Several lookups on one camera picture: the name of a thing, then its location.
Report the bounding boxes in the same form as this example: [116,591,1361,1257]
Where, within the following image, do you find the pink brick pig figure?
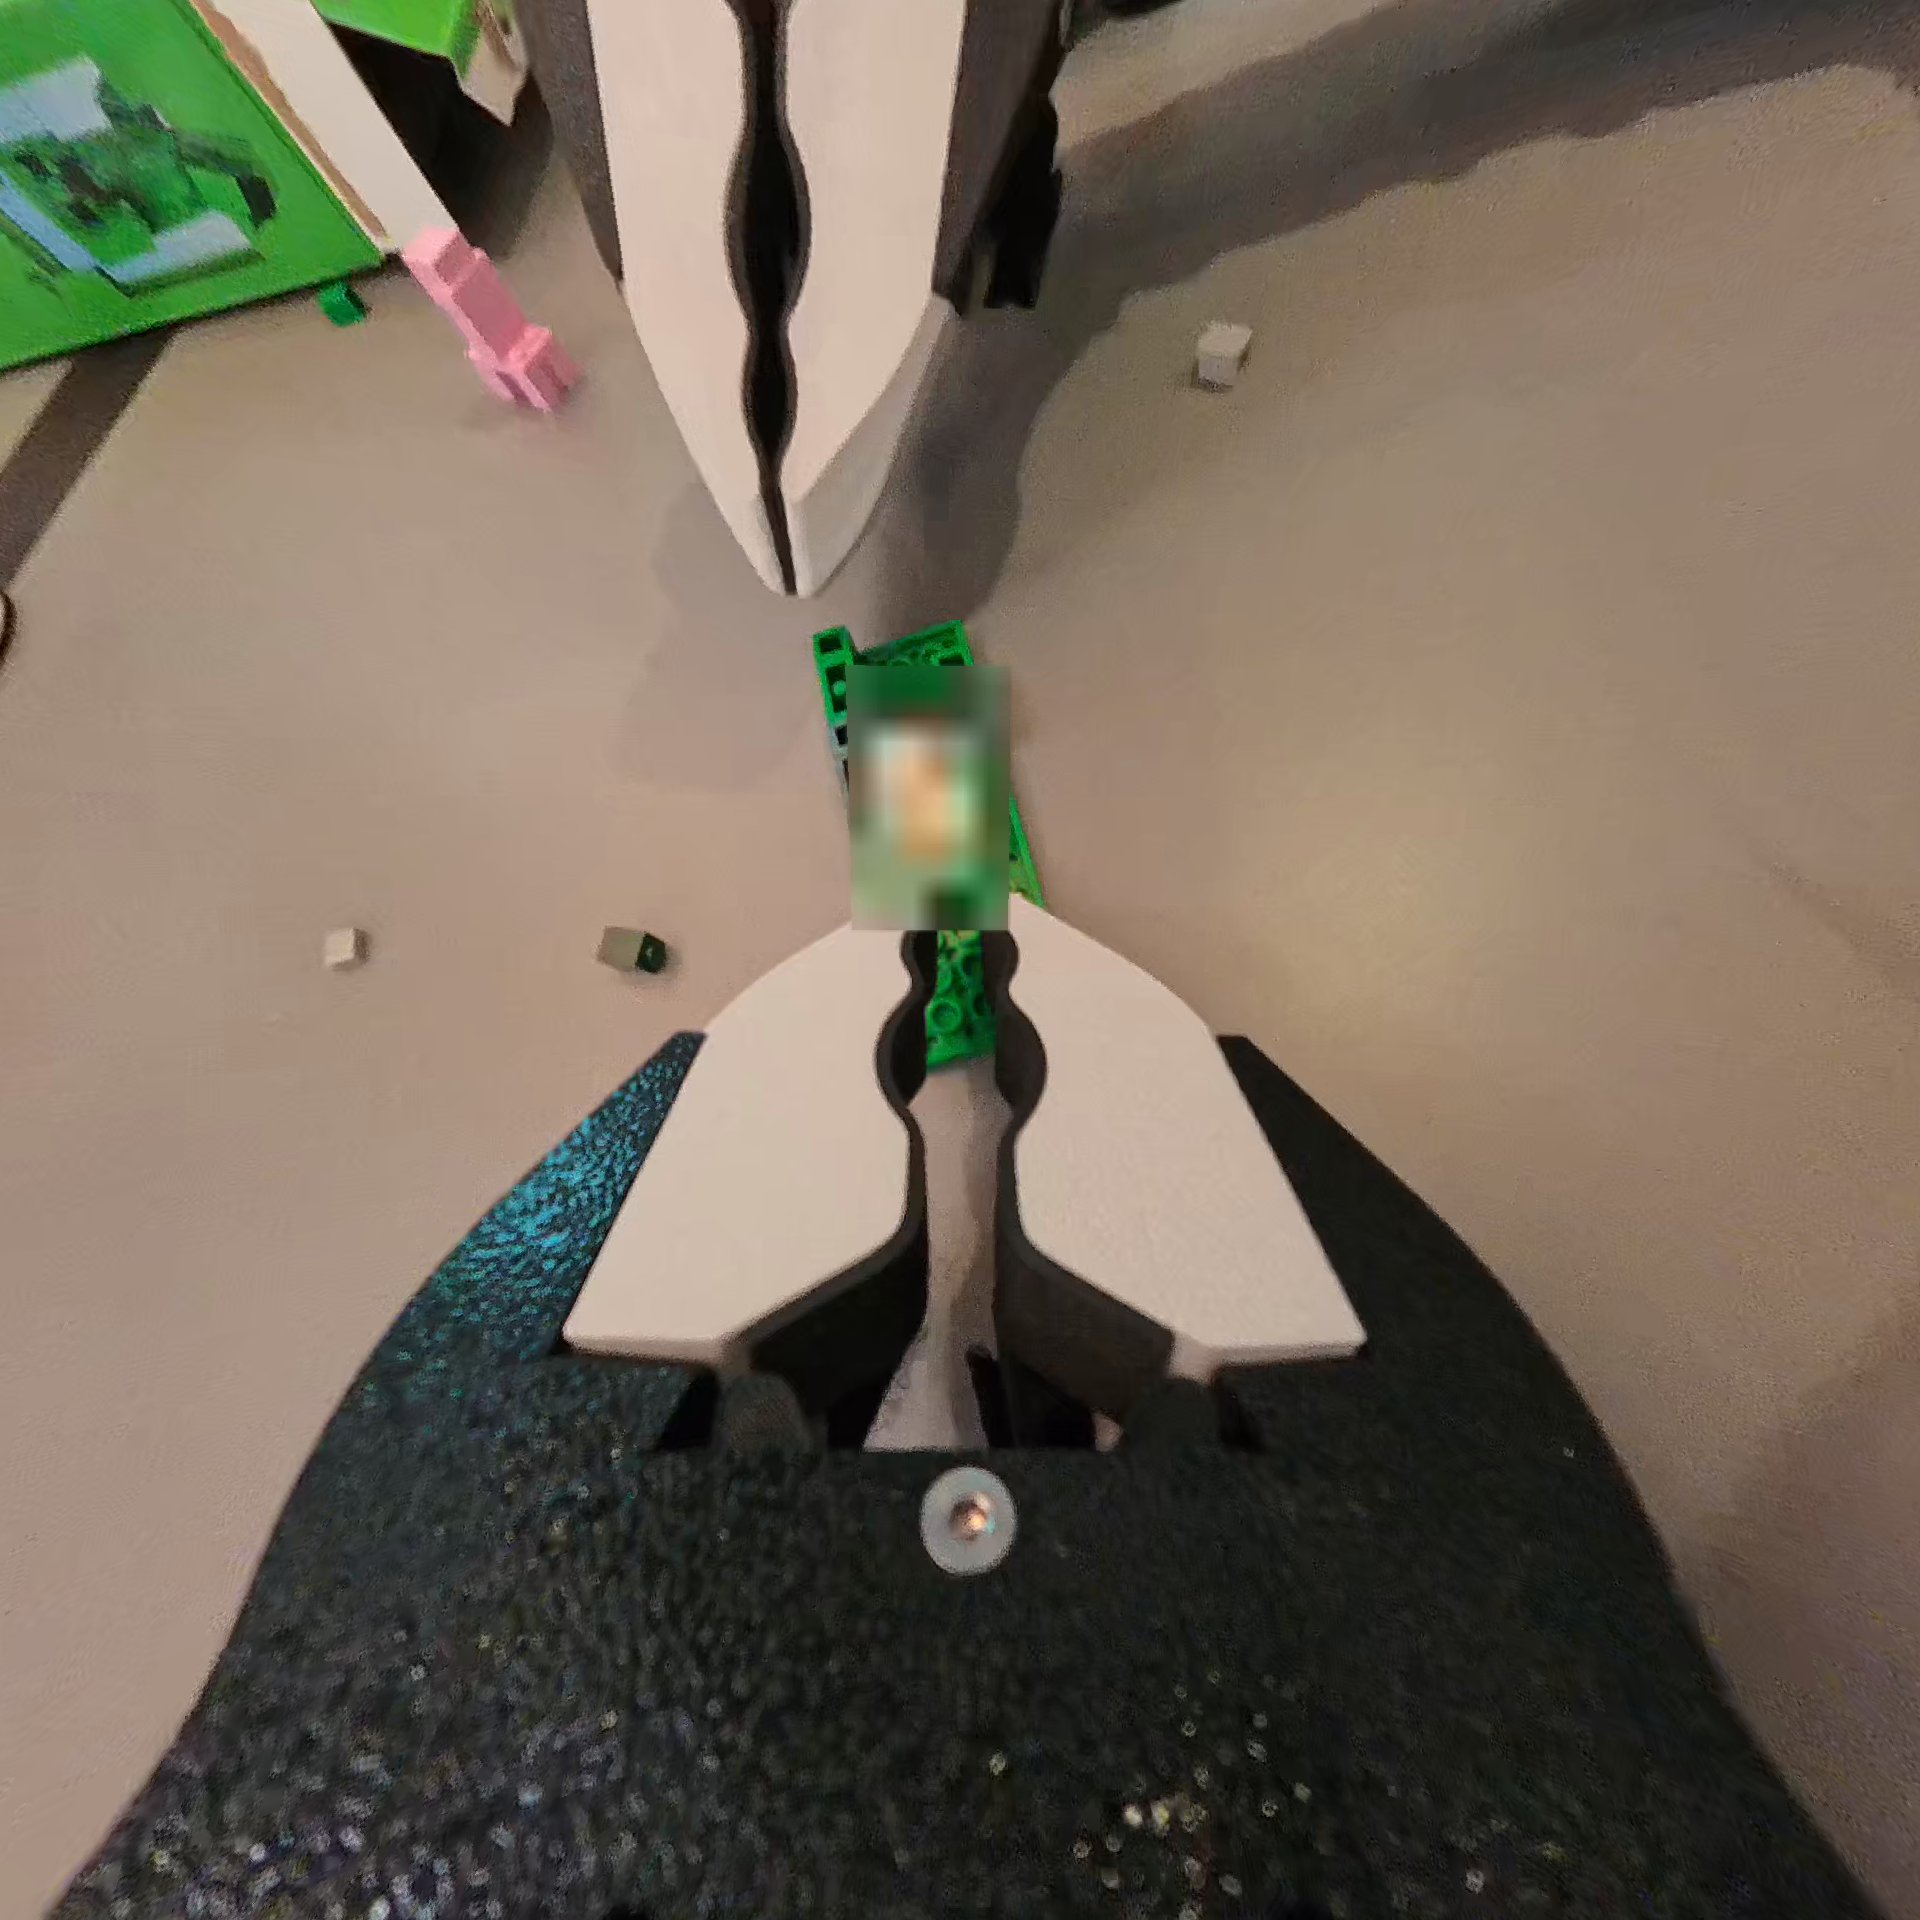
[399,225,581,412]

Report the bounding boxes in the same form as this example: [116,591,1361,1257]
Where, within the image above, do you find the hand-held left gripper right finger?
[990,917,1372,1421]

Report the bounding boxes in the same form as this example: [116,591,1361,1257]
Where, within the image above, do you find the green toy set box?
[0,0,453,374]

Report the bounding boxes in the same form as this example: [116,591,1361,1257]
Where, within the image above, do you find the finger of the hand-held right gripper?
[589,0,793,599]
[777,0,972,596]

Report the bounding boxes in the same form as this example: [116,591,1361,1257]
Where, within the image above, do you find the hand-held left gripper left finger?
[561,919,928,1420]

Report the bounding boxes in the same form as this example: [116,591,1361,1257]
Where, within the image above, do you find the green studded baseplate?
[808,622,1046,1072]

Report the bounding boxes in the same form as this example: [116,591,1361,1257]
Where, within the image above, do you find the green cardboard box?
[316,0,530,126]

